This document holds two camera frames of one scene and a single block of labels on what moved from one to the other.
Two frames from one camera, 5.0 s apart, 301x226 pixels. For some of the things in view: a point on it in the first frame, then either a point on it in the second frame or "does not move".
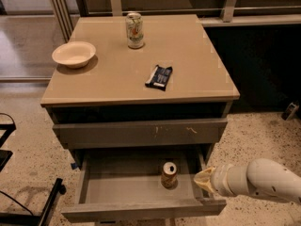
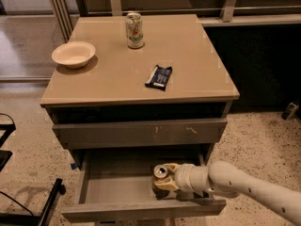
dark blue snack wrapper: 159,77 does not move
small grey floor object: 290,110 does not move
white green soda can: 134,29 does not move
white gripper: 220,179 to 185,177
